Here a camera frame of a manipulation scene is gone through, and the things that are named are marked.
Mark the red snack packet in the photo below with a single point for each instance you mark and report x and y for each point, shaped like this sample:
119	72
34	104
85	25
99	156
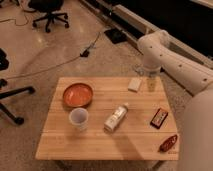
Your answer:
168	143

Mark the red black candy box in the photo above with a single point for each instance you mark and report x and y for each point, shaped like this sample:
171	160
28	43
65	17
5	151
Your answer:
159	118

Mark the translucent plastic cup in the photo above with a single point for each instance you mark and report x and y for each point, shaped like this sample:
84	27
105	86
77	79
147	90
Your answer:
78	117

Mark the wooden table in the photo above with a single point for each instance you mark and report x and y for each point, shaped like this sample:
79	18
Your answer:
135	138

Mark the black office chair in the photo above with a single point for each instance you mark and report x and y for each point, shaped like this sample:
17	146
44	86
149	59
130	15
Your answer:
50	8

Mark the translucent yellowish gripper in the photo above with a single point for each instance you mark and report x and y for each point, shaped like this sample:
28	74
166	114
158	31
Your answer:
151	83

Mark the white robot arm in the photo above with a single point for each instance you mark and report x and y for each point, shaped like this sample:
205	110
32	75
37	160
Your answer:
196	136

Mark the black floor mat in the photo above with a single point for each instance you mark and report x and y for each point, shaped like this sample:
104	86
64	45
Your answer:
115	35

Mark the white plastic bottle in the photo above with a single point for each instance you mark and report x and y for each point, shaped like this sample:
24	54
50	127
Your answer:
116	117

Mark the orange bowl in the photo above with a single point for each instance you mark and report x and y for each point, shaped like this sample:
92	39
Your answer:
77	95

